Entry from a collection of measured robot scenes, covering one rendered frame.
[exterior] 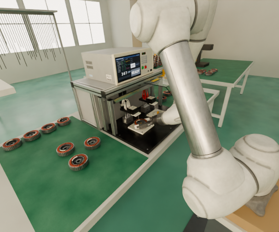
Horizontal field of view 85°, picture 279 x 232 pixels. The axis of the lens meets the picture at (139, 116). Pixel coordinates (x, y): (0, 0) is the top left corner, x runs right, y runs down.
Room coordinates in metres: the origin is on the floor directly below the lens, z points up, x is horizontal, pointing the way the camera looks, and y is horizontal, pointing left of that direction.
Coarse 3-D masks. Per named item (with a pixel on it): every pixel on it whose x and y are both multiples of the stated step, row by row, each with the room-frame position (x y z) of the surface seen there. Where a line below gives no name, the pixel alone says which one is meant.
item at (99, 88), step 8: (152, 72) 1.36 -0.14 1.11; (160, 72) 1.41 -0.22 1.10; (80, 80) 1.24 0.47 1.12; (88, 80) 1.23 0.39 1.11; (96, 80) 1.21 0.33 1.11; (136, 80) 1.15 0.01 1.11; (144, 80) 1.23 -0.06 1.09; (80, 88) 1.12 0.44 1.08; (88, 88) 1.04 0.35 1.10; (96, 88) 1.00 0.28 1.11; (104, 88) 0.99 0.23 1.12; (112, 88) 0.98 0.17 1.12; (120, 88) 1.02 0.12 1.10; (128, 88) 1.08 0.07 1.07; (104, 96) 0.93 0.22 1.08
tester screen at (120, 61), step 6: (138, 54) 1.23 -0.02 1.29; (120, 60) 1.08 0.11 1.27; (126, 60) 1.13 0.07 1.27; (132, 60) 1.17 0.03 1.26; (138, 60) 1.22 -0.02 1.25; (120, 66) 1.08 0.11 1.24; (126, 66) 1.12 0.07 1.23; (138, 66) 1.22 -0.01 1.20; (120, 72) 1.07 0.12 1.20; (126, 78) 1.11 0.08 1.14
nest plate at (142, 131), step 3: (129, 126) 1.02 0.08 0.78; (132, 126) 1.02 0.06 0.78; (150, 126) 1.00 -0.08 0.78; (132, 129) 0.98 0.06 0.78; (135, 129) 0.97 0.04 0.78; (138, 129) 0.97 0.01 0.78; (141, 129) 0.96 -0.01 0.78; (144, 129) 0.96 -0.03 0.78; (147, 129) 0.96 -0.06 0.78; (138, 132) 0.94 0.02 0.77; (141, 132) 0.93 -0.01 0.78; (144, 132) 0.93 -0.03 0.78
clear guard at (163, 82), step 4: (160, 76) 1.39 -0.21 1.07; (164, 76) 1.39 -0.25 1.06; (152, 80) 1.29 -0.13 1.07; (160, 80) 1.28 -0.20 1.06; (164, 80) 1.27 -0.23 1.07; (152, 84) 1.18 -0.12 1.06; (156, 84) 1.17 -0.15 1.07; (160, 84) 1.17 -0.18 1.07; (164, 84) 1.16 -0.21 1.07; (168, 84) 1.15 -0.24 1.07; (168, 88) 1.10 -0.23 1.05
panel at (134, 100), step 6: (126, 90) 1.27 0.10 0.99; (132, 90) 1.33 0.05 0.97; (96, 96) 1.04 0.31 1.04; (114, 96) 1.17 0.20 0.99; (132, 96) 1.33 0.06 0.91; (138, 96) 1.39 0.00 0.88; (96, 102) 1.04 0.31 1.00; (126, 102) 1.26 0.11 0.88; (132, 102) 1.32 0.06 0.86; (138, 102) 1.38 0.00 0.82; (144, 102) 1.45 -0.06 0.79; (96, 108) 1.03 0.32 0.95; (114, 108) 1.15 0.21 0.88; (108, 114) 1.10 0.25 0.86; (120, 114) 1.20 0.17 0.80; (108, 120) 1.09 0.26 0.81; (102, 126) 1.04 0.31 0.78
